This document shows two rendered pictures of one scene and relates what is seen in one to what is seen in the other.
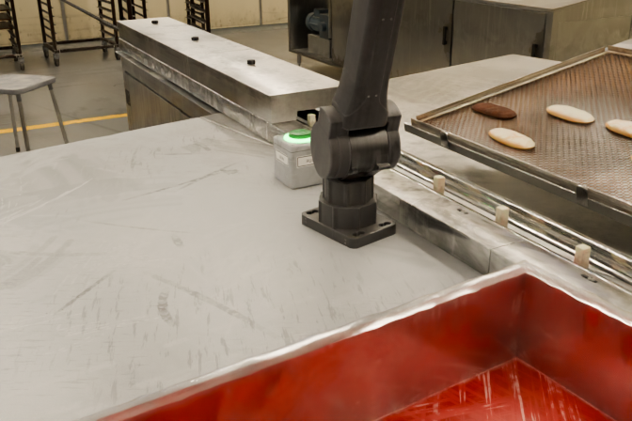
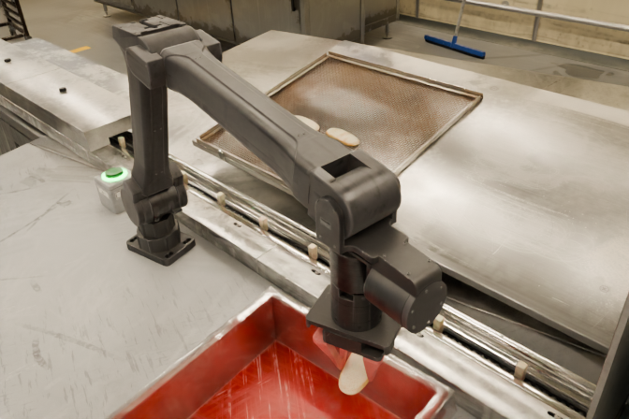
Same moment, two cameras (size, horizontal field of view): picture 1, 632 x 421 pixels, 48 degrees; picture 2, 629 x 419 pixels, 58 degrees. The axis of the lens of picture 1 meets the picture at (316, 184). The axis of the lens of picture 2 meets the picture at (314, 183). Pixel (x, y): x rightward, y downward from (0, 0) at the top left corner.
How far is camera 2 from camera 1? 0.31 m
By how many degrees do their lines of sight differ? 19
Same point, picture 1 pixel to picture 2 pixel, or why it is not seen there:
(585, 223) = not seen: hidden behind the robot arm
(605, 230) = not seen: hidden behind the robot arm
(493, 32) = not seen: outside the picture
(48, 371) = not seen: outside the picture
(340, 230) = (156, 253)
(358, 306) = (175, 320)
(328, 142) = (134, 206)
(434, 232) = (221, 243)
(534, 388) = (286, 361)
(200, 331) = (68, 368)
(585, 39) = not seen: outside the picture
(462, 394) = (244, 377)
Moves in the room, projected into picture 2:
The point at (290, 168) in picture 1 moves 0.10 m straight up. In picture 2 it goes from (111, 201) to (100, 162)
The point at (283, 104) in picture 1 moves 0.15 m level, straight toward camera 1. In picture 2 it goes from (96, 136) to (100, 162)
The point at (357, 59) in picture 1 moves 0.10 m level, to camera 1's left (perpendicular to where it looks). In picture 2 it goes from (142, 154) to (80, 166)
